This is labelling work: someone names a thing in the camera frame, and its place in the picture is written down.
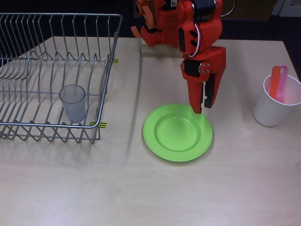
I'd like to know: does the light orange clamp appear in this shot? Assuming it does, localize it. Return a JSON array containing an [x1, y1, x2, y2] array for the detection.
[[130, 0, 157, 39]]

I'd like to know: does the brown partition board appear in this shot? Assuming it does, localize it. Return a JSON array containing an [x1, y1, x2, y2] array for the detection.
[[222, 0, 276, 22]]

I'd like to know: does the green plastic plate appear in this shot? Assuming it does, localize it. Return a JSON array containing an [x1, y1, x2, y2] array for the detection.
[[143, 103, 214, 163]]

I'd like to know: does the metal wire dish rack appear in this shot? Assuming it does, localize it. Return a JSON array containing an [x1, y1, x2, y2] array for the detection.
[[0, 13, 123, 145]]

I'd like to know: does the white wrist servo cable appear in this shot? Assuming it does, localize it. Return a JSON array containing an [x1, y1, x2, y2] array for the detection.
[[187, 22, 203, 58]]

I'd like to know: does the stacked wooden base block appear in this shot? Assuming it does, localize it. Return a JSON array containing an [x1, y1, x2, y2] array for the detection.
[[141, 39, 184, 58]]

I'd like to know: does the orange plastic utensil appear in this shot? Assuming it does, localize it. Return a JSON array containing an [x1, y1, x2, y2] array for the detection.
[[269, 65, 282, 98]]

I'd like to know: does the long yellow black tape marker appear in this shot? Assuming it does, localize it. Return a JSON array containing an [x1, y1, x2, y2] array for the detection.
[[89, 121, 108, 129]]

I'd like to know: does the clear grey plastic cup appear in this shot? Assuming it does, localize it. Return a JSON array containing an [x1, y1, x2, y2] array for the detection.
[[58, 84, 87, 123]]

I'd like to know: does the white paper cup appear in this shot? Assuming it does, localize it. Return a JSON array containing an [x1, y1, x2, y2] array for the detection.
[[253, 74, 301, 128]]

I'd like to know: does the pink plastic fork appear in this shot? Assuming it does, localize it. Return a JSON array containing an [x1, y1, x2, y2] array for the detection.
[[275, 65, 289, 99]]

